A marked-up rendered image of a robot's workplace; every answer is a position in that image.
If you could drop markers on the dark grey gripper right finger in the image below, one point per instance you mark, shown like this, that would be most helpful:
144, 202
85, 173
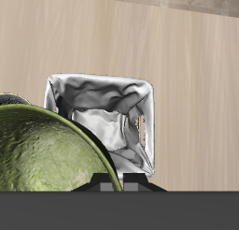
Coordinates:
135, 183

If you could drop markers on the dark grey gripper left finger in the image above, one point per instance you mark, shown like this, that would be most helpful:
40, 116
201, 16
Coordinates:
99, 183

